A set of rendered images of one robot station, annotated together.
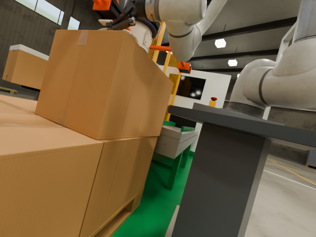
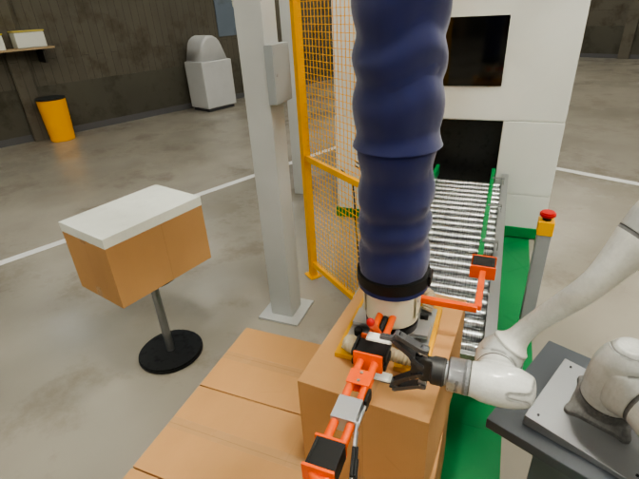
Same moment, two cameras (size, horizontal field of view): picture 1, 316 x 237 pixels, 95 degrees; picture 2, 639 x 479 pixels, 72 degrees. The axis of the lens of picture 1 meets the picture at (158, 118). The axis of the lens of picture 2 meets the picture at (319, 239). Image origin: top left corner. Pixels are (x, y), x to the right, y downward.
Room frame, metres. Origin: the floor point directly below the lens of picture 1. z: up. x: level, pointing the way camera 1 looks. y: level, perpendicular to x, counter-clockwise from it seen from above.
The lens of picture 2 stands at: (-0.31, 0.39, 1.94)
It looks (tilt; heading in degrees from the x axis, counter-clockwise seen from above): 28 degrees down; 4
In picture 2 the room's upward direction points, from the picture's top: 3 degrees counter-clockwise
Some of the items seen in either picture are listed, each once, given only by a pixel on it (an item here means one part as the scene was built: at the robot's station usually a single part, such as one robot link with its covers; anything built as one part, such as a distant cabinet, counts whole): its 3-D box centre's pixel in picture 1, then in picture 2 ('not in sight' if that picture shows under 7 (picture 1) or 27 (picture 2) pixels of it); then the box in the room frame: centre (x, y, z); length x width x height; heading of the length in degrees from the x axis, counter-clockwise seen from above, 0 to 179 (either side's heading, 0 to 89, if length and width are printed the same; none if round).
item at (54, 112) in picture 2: not in sight; (56, 118); (7.47, 5.51, 0.37); 0.48 x 0.47 x 0.74; 137
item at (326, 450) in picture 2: not in sight; (324, 459); (0.31, 0.45, 1.07); 0.08 x 0.07 x 0.05; 161
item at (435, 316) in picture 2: not in sight; (419, 333); (0.84, 0.16, 0.97); 0.34 x 0.10 x 0.05; 161
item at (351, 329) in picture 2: not in sight; (364, 321); (0.91, 0.34, 0.97); 0.34 x 0.10 x 0.05; 161
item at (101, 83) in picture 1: (119, 95); (389, 379); (0.86, 0.26, 0.74); 0.60 x 0.40 x 0.40; 157
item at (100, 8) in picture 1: (108, 10); (371, 353); (0.64, 0.33, 1.07); 0.10 x 0.08 x 0.06; 71
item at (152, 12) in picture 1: (155, 7); (456, 374); (0.55, 0.12, 1.08); 0.09 x 0.06 x 0.09; 161
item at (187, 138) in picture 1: (191, 137); (497, 248); (2.22, -0.57, 0.50); 2.31 x 0.05 x 0.19; 161
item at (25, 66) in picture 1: (43, 73); (141, 240); (1.83, 1.55, 0.82); 0.60 x 0.40 x 0.40; 147
